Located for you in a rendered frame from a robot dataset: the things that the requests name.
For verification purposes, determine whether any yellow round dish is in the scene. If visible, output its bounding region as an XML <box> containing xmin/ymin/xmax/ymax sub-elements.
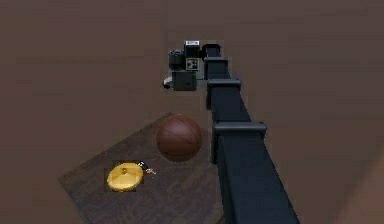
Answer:
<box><xmin>106</xmin><ymin>162</ymin><xmax>145</xmax><ymax>193</ymax></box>

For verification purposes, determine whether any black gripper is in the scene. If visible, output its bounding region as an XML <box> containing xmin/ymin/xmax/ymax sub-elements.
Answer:
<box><xmin>162</xmin><ymin>49</ymin><xmax>198</xmax><ymax>92</ymax></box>

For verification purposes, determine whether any brown basketball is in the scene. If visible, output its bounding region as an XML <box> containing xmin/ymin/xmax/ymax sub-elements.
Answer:
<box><xmin>155</xmin><ymin>114</ymin><xmax>203</xmax><ymax>163</ymax></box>

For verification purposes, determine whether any small black orange object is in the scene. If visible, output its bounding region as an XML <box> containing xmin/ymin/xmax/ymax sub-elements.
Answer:
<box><xmin>137</xmin><ymin>161</ymin><xmax>157</xmax><ymax>176</ymax></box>

